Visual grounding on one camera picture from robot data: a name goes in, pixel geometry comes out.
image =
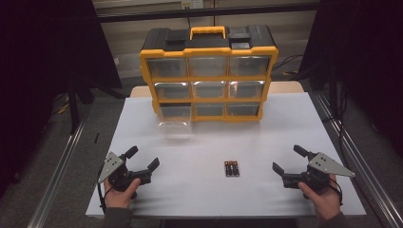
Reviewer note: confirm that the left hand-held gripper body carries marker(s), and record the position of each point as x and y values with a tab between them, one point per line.
115	171

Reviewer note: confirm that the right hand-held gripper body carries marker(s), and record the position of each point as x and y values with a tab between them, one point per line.
320	167

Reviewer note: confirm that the black and copper battery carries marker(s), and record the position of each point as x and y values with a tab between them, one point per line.
232	168
227	168
236	168

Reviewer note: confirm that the clear plastic drawer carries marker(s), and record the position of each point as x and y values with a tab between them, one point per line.
175	126

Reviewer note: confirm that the yellow and black organizer case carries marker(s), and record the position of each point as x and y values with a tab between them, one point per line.
209	42

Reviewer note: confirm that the person's left hand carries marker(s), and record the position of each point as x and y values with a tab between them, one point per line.
118	198

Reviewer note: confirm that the person's right hand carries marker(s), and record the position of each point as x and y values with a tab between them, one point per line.
323	199

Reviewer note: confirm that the white table sheet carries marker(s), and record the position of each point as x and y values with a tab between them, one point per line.
221	196

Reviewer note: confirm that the black metal stand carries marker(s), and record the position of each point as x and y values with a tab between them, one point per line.
73	107

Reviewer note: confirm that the black curtain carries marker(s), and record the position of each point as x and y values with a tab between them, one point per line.
47	63
364	63

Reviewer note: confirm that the group of clear organizer bins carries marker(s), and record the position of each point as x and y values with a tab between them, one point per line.
209	66

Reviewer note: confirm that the black horizontal bar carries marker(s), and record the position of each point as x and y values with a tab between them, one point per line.
158	15

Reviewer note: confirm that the aluminium floor rail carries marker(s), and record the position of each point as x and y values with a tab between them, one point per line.
53	177
358	152

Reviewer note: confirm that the white wall socket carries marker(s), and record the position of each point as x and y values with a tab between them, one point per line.
192	3

